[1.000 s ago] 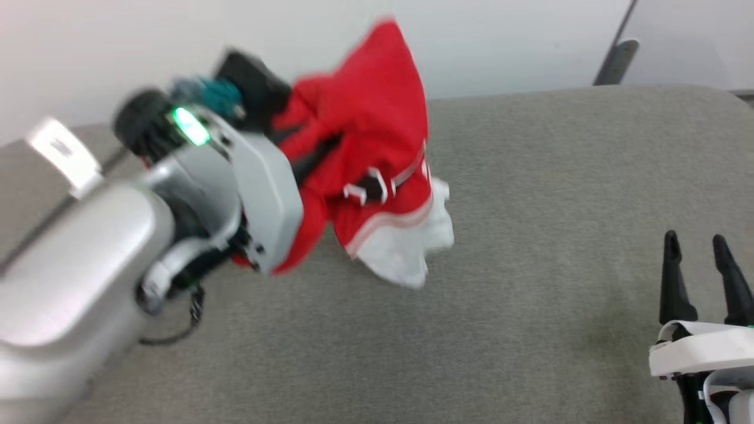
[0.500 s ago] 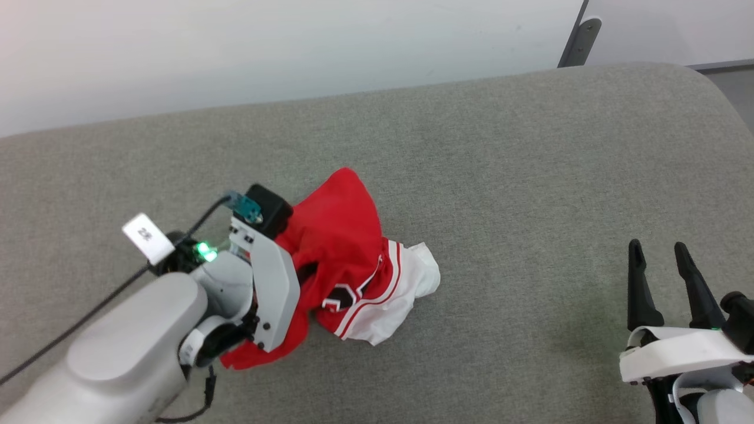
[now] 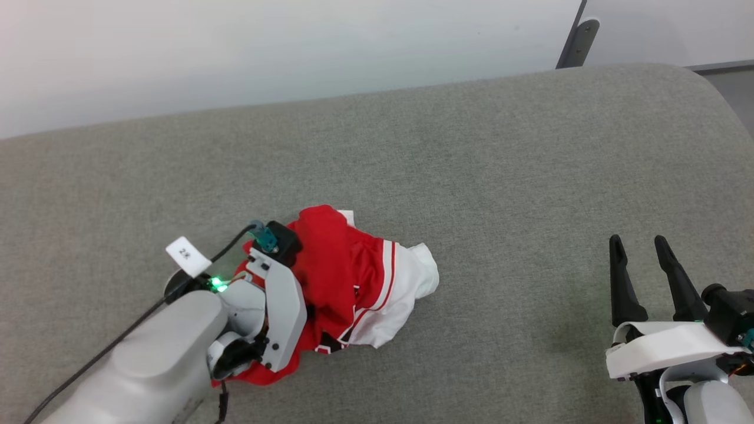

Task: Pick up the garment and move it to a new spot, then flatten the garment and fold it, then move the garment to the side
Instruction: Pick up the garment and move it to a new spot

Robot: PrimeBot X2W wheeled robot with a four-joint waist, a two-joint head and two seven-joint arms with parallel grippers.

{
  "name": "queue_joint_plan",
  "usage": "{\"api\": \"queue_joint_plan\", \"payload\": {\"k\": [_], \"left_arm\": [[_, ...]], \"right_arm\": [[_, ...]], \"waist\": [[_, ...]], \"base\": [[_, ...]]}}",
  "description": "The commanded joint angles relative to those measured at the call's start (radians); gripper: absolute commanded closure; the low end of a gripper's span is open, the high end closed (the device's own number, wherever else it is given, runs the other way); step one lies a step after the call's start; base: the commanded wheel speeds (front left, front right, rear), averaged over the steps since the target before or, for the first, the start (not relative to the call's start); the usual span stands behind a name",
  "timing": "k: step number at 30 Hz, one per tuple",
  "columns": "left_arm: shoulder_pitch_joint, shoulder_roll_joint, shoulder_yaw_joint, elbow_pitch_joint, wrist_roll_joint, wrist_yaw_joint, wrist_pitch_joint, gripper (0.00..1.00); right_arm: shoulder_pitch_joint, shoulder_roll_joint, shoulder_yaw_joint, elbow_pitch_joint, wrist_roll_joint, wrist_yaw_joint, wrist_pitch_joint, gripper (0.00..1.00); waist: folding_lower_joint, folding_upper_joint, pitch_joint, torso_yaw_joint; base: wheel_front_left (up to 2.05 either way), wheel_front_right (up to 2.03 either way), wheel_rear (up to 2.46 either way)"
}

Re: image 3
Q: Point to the dark grey metal bracket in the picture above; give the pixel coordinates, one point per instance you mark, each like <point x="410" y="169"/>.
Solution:
<point x="580" y="44"/>

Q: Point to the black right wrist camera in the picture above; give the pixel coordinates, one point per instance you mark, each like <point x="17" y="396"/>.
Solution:
<point x="730" y="312"/>

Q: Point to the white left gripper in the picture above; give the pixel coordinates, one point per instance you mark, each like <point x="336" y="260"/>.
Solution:
<point x="285" y="312"/>

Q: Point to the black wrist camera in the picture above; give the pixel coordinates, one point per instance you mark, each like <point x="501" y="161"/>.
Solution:
<point x="730" y="312"/>
<point x="285" y="241"/>

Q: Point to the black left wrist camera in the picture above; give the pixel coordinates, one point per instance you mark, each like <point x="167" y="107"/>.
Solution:
<point x="285" y="241"/>

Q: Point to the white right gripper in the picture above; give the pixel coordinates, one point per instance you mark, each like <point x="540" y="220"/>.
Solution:
<point x="665" y="344"/>

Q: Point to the grey fabric sofa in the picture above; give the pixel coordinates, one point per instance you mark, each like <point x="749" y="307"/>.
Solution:
<point x="442" y="176"/>

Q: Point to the red Bulls 23 jersey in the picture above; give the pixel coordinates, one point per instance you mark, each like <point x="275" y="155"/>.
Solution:
<point x="341" y="265"/>

